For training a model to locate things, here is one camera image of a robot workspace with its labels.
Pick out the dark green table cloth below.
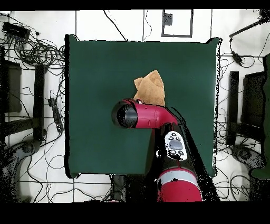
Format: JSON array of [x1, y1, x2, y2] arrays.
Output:
[[64, 34, 222, 179]]

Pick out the grey pedestal leg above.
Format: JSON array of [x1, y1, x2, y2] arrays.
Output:
[[3, 139, 41, 172], [230, 144, 267, 172]]

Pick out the black cable bundle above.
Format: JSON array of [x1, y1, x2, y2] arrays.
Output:
[[12, 31, 66, 70]]

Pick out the black power strip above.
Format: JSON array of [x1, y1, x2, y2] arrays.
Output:
[[47, 97, 64, 133]]

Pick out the orange terry towel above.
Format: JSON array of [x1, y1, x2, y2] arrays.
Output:
[[133, 69, 166, 107]]

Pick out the black power adapter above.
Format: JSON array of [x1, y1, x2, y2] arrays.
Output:
[[231, 51, 244, 66]]

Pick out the grey camera box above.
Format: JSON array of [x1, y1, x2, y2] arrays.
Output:
[[163, 13, 173, 26]]

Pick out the black tripod pole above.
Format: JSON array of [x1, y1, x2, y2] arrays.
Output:
[[229, 9, 270, 39]]

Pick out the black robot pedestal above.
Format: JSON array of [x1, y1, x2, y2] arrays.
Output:
[[109, 174, 159, 202]]

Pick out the grey square frame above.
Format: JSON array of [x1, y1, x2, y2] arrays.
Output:
[[161, 9, 194, 38]]

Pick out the black electronics box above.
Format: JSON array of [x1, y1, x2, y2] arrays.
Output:
[[2, 21, 31, 41]]

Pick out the black metal frame stand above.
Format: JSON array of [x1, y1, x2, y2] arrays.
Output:
[[226, 70, 267, 146], [0, 46, 48, 143]]

